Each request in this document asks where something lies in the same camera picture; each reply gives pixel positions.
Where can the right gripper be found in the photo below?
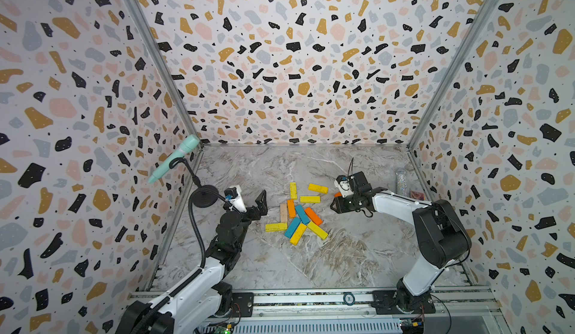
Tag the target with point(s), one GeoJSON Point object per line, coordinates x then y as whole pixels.
{"type": "Point", "coordinates": [341, 204]}

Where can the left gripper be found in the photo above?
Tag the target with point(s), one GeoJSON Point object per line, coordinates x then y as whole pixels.
{"type": "Point", "coordinates": [263, 207]}

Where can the orange block diagonal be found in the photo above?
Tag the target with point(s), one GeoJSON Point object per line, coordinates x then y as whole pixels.
{"type": "Point", "coordinates": [313, 217]}

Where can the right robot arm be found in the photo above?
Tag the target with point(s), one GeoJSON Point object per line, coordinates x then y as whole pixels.
{"type": "Point", "coordinates": [440, 235]}

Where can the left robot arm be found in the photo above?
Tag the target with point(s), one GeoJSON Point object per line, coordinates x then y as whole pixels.
{"type": "Point", "coordinates": [202, 293]}

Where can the beige wooden block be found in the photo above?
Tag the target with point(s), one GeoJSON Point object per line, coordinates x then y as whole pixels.
{"type": "Point", "coordinates": [284, 216]}

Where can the orange block vertical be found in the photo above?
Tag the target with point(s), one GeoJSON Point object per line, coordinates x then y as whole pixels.
{"type": "Point", "coordinates": [291, 209]}

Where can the yellow block top vertical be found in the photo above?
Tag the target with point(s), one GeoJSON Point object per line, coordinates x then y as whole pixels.
{"type": "Point", "coordinates": [293, 191]}

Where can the teal block lower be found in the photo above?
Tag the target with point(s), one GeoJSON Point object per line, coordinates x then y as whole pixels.
{"type": "Point", "coordinates": [292, 227]}

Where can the teal block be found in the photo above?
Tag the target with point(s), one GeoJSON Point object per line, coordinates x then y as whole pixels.
{"type": "Point", "coordinates": [292, 227]}
{"type": "Point", "coordinates": [303, 217]}

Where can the teal block upper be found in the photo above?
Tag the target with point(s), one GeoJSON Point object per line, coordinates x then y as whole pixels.
{"type": "Point", "coordinates": [303, 217]}

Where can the glitter filled clear tube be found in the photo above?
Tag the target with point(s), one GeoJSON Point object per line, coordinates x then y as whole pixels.
{"type": "Point", "coordinates": [402, 188]}

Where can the yellow block bottom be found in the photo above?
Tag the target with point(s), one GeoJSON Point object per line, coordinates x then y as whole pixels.
{"type": "Point", "coordinates": [297, 235]}

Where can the black microphone stand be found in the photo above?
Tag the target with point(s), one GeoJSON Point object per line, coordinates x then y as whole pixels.
{"type": "Point", "coordinates": [204, 195]}

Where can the red playing card box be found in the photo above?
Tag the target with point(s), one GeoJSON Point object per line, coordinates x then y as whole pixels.
{"type": "Point", "coordinates": [417, 195]}

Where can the mint green microphone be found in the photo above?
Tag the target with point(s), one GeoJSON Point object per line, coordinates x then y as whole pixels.
{"type": "Point", "coordinates": [187, 146]}

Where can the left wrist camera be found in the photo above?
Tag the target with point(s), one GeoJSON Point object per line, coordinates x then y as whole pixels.
{"type": "Point", "coordinates": [234, 198]}

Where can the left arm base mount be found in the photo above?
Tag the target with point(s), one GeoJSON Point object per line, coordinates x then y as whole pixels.
{"type": "Point", "coordinates": [236, 305]}

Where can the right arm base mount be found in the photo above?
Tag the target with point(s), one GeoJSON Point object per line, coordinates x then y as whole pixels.
{"type": "Point", "coordinates": [402, 303]}

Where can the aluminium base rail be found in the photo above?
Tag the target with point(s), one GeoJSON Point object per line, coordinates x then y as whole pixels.
{"type": "Point", "coordinates": [459, 310]}

